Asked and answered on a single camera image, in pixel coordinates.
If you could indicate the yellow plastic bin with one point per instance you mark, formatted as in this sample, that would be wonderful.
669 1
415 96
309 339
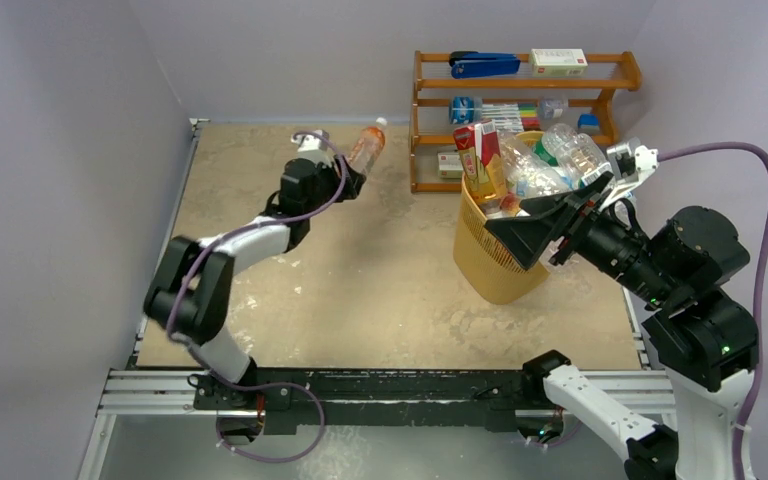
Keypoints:
484 262

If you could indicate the white green box top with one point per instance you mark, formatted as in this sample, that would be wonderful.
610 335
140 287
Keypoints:
558 63

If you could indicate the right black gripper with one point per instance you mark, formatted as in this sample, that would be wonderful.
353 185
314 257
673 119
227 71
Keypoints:
571 222

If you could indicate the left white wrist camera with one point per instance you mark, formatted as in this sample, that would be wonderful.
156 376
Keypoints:
313 147

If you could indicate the white box lower shelf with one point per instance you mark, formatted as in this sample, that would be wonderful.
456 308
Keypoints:
449 165

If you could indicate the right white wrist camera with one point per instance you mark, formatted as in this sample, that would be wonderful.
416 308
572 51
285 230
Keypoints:
636 163

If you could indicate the orange label bottle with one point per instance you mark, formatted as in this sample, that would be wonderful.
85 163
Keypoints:
368 147

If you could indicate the small blue box shelf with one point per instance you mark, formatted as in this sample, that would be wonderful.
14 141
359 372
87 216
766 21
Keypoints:
589 124

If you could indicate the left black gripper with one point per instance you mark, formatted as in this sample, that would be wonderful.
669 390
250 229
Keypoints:
351 186

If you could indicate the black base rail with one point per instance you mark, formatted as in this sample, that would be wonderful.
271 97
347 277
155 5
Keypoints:
277 401

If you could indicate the coloured marker pack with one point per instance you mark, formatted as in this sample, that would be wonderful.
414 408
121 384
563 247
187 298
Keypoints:
512 117

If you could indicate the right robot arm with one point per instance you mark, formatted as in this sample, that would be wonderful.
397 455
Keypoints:
707 343

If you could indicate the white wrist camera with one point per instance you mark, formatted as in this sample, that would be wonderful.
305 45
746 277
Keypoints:
636 163
313 147

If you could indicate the blue tape roll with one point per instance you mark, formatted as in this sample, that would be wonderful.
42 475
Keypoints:
465 110

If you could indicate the small clear jar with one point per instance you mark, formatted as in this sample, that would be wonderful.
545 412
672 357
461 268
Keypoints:
552 108

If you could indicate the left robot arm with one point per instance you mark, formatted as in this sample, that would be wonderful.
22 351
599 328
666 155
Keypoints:
189 294

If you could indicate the white label bottle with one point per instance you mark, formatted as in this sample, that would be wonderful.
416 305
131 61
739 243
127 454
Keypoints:
527 174

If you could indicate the aluminium frame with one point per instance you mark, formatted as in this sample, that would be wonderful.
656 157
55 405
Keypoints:
647 393

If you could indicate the blue stapler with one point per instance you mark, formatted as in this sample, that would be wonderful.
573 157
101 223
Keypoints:
473 64

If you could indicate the wooden shelf rack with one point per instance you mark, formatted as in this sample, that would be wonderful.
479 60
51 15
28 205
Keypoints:
434 87

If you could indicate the brown tea bottle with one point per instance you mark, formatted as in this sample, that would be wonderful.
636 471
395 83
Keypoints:
483 171

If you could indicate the green label bottle green cap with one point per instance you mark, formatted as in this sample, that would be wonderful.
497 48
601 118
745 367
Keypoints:
544 154

